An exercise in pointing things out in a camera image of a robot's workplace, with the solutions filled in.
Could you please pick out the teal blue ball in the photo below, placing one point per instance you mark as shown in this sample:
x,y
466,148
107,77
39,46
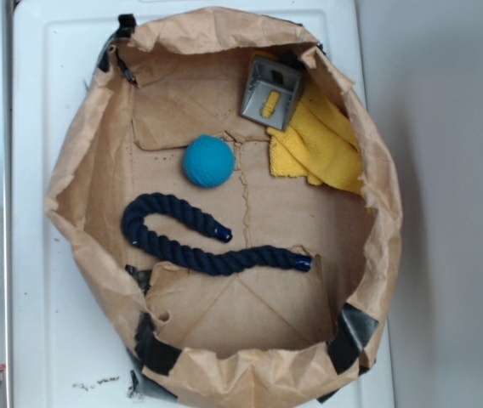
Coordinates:
x,y
208,162

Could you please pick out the brown paper bag bin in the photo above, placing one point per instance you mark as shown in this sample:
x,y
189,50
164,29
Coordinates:
x,y
264,337

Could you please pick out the yellow cloth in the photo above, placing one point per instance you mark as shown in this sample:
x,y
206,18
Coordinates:
x,y
318,144

